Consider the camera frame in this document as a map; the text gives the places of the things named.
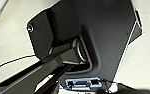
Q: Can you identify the blue plastic funnel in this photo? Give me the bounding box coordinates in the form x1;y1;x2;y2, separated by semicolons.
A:
64;77;101;92

